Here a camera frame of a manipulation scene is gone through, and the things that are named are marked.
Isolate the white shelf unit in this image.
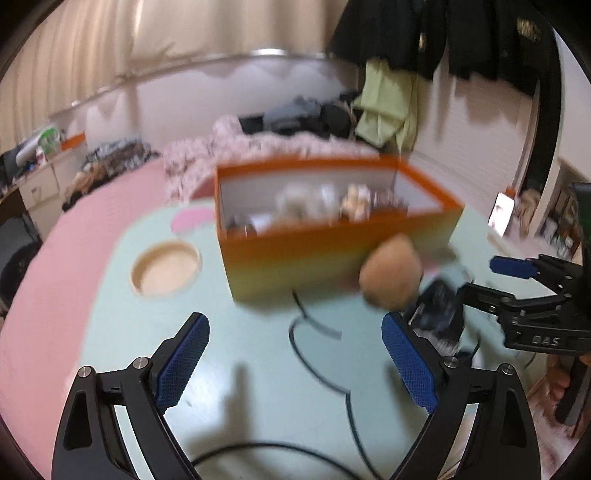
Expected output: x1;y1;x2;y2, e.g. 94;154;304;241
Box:
512;157;587;259

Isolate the white desk cabinet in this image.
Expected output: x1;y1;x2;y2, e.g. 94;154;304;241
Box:
0;138;88;236

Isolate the white padded headboard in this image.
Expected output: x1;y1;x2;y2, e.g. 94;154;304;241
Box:
46;51;365;158

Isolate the pastel bead charm string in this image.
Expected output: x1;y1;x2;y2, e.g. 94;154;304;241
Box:
342;182;372;220

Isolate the pile of patterned clothes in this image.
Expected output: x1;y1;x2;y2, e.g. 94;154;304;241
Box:
62;138;153;213

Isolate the orange cardboard box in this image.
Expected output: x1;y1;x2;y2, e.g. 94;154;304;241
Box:
215;154;465;303

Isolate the light green garment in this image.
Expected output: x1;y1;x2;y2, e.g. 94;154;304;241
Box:
353;60;419;153

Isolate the black cable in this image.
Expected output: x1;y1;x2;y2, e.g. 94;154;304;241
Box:
189;442;386;480

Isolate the black lace cloth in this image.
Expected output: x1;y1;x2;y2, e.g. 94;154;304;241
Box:
406;272;476;354

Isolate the tan fluffy pompom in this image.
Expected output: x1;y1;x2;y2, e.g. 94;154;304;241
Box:
359;233;424;311

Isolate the green white bottle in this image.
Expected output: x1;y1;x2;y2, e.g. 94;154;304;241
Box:
37;126;61;155

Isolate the plain pink bed cover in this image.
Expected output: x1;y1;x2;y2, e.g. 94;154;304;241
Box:
0;157;222;462

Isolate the black chair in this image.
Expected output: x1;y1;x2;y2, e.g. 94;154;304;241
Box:
0;212;42;319

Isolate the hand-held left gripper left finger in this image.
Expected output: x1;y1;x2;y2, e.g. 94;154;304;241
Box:
52;311;211;480

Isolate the black jacket gold emblem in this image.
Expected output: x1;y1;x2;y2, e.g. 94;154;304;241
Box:
443;0;561;97

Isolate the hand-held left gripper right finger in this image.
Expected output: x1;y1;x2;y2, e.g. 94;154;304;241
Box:
381;313;541;480

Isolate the pink floral quilt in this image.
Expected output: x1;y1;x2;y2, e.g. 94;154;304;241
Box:
161;115;384;204

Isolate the lit smartphone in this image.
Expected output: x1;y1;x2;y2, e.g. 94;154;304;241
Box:
488;193;515;232

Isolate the beige curtain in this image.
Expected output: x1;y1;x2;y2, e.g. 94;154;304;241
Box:
0;0;352;153

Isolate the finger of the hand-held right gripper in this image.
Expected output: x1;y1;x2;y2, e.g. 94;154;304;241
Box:
457;281;571;326
489;253;583;298

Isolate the pile of dark clothes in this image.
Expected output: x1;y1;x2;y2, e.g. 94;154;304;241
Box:
238;95;365;139

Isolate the plain black hanging jacket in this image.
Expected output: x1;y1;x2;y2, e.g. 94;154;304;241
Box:
330;0;455;81

